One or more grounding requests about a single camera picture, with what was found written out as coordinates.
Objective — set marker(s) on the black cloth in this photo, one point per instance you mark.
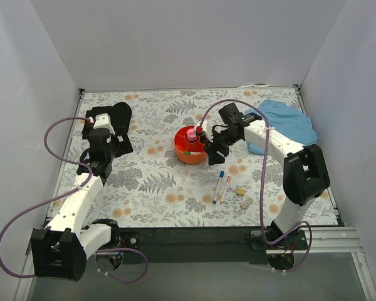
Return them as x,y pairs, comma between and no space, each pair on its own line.
120,114

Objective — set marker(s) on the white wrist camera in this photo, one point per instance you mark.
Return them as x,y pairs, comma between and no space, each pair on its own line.
204,132
103,121

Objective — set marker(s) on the floral table mat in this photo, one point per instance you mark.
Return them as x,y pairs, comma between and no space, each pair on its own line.
151,187

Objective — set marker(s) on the pink capped tube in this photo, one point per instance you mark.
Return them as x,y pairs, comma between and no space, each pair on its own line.
191,135

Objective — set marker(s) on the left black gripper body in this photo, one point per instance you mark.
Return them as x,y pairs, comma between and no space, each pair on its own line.
111,145

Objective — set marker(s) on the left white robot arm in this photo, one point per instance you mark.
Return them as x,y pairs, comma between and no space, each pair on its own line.
61,249

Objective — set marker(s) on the blue capped marker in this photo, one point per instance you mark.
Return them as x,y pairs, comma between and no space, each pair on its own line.
218,186

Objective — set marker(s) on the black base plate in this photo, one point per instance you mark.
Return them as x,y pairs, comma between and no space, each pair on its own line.
207,244

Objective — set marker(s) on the blue cloth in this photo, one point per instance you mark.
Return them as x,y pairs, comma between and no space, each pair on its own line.
289,121

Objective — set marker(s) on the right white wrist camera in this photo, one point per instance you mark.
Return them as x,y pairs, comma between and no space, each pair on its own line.
204,132

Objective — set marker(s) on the green pen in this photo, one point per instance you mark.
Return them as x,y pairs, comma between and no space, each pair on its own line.
190,153

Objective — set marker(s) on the orange round organizer container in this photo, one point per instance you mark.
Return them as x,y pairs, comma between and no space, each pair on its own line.
181,145

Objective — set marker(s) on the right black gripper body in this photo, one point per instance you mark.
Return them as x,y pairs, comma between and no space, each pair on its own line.
215,145

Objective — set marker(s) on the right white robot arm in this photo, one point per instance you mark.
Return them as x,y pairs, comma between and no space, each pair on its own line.
305,176

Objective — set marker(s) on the orange capped marker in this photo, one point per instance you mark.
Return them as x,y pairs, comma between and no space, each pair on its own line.
224,190

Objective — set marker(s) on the yellow eraser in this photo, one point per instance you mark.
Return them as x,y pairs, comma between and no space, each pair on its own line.
240,192

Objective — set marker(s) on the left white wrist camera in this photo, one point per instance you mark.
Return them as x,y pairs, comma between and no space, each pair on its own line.
103,121

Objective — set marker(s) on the white eraser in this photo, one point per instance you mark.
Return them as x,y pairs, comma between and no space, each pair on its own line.
246,203

